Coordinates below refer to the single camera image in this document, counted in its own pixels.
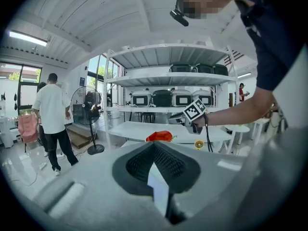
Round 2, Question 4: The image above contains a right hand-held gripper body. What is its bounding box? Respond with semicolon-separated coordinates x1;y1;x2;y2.
168;98;207;135

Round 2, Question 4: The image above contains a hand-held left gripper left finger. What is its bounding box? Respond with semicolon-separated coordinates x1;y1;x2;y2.
112;142;155;197

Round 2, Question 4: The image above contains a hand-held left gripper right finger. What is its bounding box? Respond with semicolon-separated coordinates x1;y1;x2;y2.
154;142;201;194

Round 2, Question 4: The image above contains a red toy block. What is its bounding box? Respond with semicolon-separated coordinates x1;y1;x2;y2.
145;130;174;143

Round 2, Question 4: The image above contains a person's right forearm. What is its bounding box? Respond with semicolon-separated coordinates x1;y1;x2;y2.
205;87;278;128

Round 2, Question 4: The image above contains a person's right hand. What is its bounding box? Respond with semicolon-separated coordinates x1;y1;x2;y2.
192;114;207;130

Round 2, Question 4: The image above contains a white rice cooker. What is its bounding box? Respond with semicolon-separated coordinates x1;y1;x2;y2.
172;89;193;107
130;90;153;108
192;88;213;107

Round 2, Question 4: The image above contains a dark rice cooker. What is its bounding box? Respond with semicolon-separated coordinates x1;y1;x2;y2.
213;64;229;77
169;61;193;73
193;63;215;74
152;89;173;108

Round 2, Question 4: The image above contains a white metal shelving rack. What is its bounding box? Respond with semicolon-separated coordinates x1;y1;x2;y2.
103;43;239;154

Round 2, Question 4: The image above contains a black stool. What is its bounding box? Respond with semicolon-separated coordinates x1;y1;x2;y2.
140;112;156;124

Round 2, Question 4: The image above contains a white round table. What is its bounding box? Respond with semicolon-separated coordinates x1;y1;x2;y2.
224;124;251;154

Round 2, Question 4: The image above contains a wooden step platform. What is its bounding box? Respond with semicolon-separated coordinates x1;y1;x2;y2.
65;125;94;150

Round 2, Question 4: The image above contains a white rectangular table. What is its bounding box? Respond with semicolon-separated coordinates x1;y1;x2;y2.
250;117;271;140

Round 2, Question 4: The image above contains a black standing floor fan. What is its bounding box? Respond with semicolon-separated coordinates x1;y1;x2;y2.
70;85;105;156

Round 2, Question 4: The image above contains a person's dark shirt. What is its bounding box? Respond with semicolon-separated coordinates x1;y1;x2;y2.
221;0;308;91

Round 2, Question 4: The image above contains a person's head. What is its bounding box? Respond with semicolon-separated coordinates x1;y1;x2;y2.
179;0;241;19

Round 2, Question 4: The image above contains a pink chair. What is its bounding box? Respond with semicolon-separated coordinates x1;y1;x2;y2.
17;114;39;144

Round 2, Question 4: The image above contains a long ceiling light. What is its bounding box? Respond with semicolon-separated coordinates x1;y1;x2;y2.
9;30;48;47

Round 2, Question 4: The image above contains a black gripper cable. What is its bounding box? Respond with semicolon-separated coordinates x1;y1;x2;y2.
203;113;214;153

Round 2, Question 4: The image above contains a black head-worn camera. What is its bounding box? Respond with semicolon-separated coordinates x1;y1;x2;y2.
169;8;190;27

